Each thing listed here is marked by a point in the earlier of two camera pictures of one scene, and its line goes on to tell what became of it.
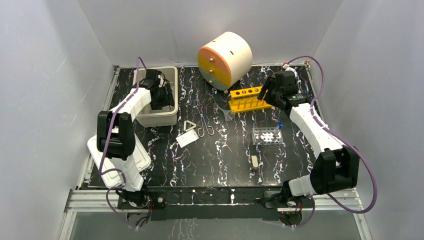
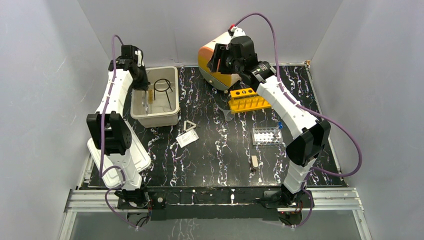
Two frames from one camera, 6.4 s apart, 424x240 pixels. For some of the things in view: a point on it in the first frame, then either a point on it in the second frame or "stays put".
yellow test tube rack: [246, 99] stays put
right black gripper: [269, 85] -> [220, 51]
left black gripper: [166, 94] -> [142, 82]
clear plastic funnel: [228, 114] stays put
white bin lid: [139, 157] stays put
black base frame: [218, 203] stays put
